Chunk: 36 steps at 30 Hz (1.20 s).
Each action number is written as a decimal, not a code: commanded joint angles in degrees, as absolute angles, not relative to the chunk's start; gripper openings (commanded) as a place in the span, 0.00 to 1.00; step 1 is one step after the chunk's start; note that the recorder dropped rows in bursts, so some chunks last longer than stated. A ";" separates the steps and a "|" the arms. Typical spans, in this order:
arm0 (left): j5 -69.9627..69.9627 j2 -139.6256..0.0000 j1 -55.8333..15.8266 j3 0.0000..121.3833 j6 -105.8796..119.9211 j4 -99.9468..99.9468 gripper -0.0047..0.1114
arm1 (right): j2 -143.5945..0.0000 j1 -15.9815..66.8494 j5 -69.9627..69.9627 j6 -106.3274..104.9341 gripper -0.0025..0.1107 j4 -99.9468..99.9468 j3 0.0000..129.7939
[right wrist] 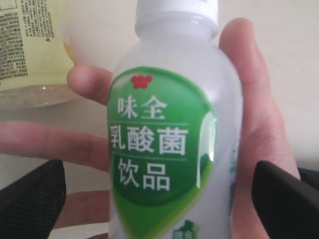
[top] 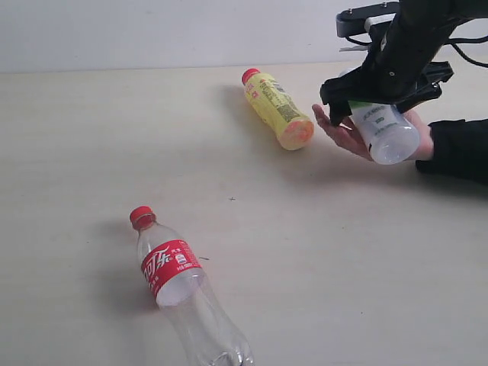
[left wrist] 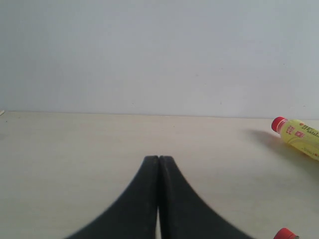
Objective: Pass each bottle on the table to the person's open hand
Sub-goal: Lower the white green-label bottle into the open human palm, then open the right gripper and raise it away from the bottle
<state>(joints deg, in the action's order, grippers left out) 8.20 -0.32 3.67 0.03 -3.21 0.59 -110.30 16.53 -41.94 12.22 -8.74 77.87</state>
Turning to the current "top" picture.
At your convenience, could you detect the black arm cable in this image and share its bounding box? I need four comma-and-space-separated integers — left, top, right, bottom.
445, 34, 488, 69

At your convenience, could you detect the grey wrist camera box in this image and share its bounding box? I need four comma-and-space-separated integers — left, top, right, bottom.
335, 2, 400, 38

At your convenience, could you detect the clear cola bottle red label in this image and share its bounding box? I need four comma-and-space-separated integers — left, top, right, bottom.
130, 206, 255, 365

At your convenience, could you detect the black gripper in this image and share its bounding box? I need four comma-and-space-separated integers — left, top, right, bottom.
319, 45, 454, 127

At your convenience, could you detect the bare open human hand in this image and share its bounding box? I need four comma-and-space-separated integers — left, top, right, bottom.
311, 103, 435, 163

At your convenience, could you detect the white bottle with green label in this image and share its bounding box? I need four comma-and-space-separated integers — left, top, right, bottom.
348, 101, 420, 165

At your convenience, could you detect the yellow bottle with red cap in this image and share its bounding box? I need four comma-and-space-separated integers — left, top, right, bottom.
241, 68, 314, 151

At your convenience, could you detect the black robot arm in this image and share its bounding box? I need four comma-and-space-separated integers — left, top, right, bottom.
320, 1, 487, 126

